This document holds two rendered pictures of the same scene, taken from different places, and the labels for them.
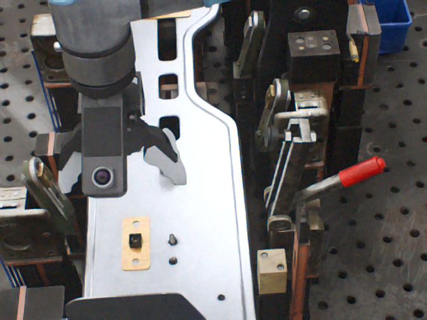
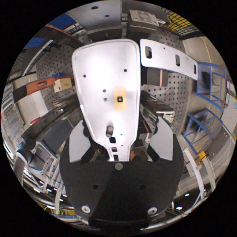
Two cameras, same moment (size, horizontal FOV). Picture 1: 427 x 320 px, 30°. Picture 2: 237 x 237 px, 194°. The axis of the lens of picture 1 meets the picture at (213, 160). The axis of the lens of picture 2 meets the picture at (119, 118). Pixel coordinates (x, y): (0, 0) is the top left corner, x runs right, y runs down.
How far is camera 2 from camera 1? 87 cm
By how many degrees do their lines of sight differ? 8
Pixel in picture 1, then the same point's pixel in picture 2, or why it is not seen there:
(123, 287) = (124, 78)
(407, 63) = not seen: hidden behind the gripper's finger
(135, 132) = (75, 200)
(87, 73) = not seen: outside the picture
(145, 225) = (116, 106)
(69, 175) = (164, 129)
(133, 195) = (122, 119)
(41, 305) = (154, 77)
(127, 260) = (122, 90)
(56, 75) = (142, 149)
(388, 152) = not seen: hidden behind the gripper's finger
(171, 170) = (76, 131)
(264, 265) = (58, 82)
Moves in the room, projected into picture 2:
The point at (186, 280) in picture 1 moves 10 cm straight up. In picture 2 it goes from (98, 82) to (82, 84)
